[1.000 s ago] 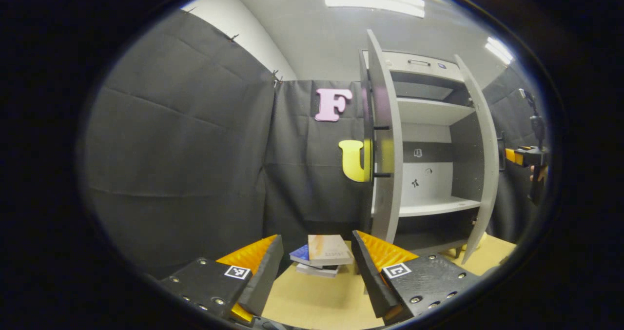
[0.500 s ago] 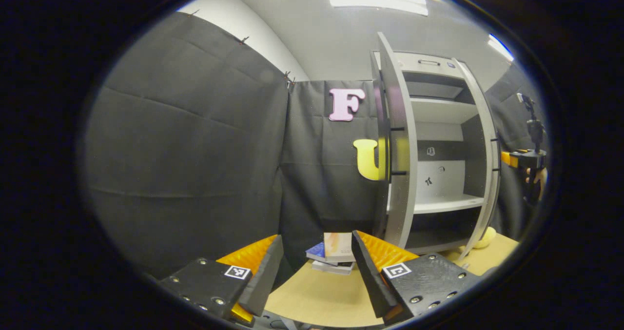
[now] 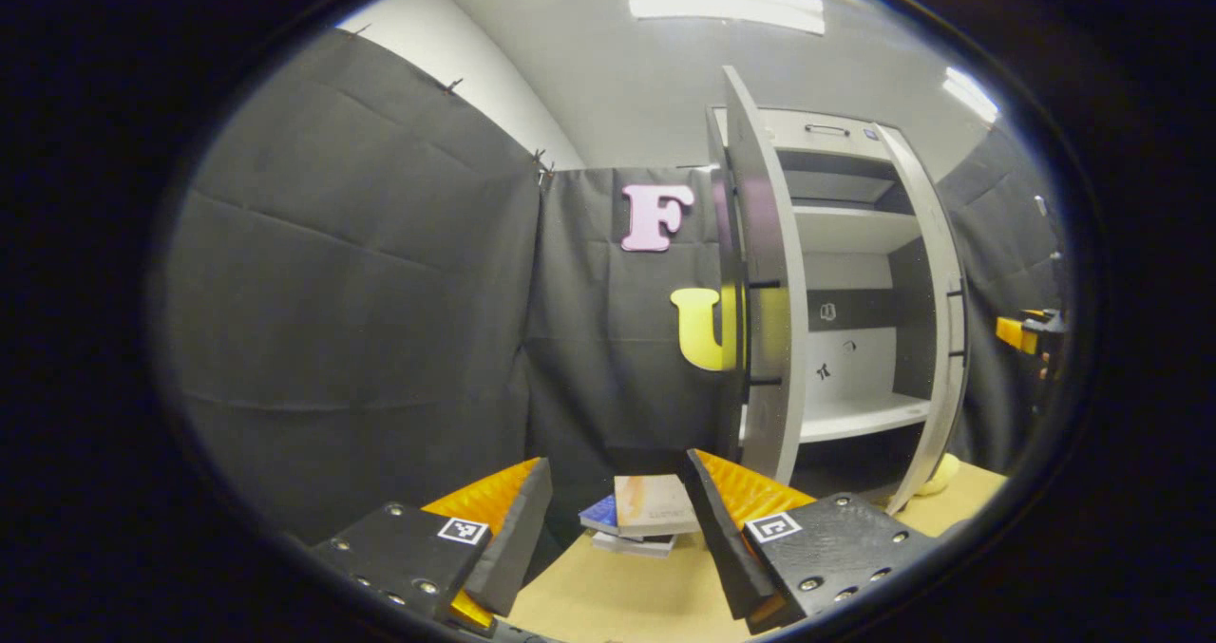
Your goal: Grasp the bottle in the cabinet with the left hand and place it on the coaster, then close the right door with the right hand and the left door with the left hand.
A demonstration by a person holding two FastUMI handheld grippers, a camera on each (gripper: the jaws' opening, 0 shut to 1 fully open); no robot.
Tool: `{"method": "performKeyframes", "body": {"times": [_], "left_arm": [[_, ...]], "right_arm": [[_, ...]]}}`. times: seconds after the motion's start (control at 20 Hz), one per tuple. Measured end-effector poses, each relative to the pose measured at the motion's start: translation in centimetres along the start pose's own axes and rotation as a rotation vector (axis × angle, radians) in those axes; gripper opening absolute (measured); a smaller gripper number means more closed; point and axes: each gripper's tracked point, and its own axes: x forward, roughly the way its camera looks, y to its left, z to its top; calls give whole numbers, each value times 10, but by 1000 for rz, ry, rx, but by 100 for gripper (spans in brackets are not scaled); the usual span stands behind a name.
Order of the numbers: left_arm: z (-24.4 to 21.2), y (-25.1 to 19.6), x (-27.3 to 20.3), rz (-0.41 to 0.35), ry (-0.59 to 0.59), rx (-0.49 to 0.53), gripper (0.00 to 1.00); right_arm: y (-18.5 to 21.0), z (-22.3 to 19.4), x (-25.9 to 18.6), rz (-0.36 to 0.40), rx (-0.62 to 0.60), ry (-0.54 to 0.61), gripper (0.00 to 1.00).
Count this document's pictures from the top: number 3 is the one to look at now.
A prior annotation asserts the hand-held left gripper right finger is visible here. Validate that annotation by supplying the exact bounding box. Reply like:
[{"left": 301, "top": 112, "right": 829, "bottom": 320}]
[{"left": 686, "top": 448, "right": 942, "bottom": 637}]

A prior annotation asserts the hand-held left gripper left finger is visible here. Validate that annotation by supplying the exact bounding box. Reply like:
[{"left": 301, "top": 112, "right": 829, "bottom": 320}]
[{"left": 309, "top": 456, "right": 555, "bottom": 630}]

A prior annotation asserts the grey cabinet door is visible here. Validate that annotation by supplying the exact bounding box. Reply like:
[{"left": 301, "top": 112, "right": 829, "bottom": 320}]
[
  {"left": 712, "top": 66, "right": 809, "bottom": 488},
  {"left": 872, "top": 123, "right": 971, "bottom": 517}
]

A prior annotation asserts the grey cabinet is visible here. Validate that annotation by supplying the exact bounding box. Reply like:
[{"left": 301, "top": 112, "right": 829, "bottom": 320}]
[{"left": 708, "top": 106, "right": 971, "bottom": 517}]

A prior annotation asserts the white cabinet shelf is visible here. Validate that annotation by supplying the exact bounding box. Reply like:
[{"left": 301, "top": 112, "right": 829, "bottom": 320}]
[
  {"left": 741, "top": 391, "right": 933, "bottom": 445},
  {"left": 793, "top": 204, "right": 923, "bottom": 255}
]

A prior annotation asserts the grey cabinet drawer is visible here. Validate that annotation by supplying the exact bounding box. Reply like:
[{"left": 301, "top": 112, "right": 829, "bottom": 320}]
[{"left": 760, "top": 108, "right": 900, "bottom": 162}]

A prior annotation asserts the blue flat block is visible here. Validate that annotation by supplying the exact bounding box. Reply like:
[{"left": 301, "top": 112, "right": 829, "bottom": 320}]
[{"left": 579, "top": 495, "right": 620, "bottom": 536}]

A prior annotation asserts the black backdrop cloth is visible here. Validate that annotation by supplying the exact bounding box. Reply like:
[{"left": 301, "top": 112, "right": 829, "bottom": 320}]
[
  {"left": 157, "top": 26, "right": 753, "bottom": 545},
  {"left": 936, "top": 125, "right": 1071, "bottom": 479}
]

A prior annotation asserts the grey flat block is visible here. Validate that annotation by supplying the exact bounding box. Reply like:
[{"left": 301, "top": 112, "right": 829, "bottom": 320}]
[{"left": 591, "top": 531, "right": 677, "bottom": 559}]

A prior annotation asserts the yellow plush ball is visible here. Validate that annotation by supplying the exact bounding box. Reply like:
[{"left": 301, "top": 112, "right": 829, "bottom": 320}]
[{"left": 916, "top": 453, "right": 961, "bottom": 498}]

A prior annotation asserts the small ceiling light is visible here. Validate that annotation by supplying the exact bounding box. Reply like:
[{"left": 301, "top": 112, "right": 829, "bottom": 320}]
[{"left": 942, "top": 66, "right": 1001, "bottom": 124}]

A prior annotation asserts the large ceiling light panel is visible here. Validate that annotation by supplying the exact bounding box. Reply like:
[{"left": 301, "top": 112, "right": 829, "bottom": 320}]
[{"left": 613, "top": 0, "right": 828, "bottom": 36}]

